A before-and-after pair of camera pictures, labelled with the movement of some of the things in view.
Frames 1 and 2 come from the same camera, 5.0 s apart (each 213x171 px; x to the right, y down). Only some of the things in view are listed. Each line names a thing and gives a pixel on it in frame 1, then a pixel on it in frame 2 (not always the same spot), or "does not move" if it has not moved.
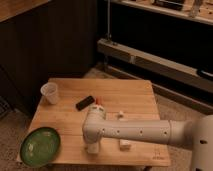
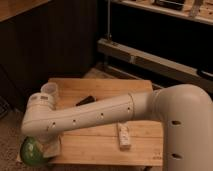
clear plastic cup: (50, 91) does not move
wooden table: (122, 100) does not move
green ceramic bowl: (40, 146) does not move
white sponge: (93, 147) to (50, 149)
